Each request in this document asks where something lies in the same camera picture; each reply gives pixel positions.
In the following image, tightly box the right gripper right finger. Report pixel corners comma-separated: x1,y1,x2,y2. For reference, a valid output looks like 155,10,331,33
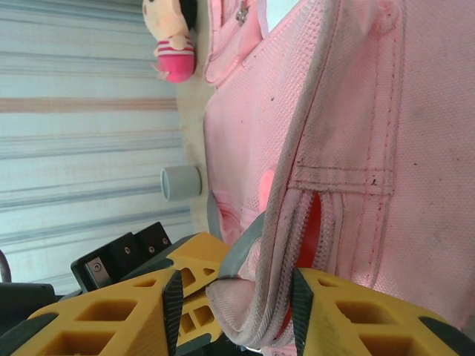
289,267,475,356

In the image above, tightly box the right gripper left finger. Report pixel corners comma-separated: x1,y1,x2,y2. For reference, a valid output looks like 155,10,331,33
10,268,185,356

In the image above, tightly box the pink backpack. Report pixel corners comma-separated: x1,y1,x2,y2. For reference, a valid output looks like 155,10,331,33
202,0,475,356

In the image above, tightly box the grey tape roll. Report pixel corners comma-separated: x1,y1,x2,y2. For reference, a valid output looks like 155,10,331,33
160,165,203,201

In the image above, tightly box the pink plush doll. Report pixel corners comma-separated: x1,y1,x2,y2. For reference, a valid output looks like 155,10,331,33
142,0,197,85

